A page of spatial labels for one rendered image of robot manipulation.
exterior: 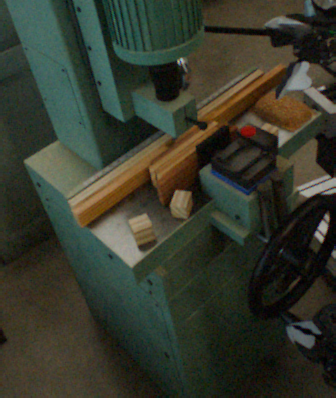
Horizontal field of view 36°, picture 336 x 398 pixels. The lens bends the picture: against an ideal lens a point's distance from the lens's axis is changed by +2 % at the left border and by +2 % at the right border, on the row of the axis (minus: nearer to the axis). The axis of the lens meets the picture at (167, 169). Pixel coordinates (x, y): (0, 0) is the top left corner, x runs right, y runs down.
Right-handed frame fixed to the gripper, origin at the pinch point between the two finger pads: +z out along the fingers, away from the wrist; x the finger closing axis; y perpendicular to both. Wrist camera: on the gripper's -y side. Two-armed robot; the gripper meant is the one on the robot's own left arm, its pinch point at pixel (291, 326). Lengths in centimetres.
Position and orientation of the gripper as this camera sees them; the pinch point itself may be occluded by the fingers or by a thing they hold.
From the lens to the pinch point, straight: 107.1
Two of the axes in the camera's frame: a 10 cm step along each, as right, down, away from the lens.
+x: 7.6, -5.0, 4.1
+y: 4.1, 8.7, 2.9
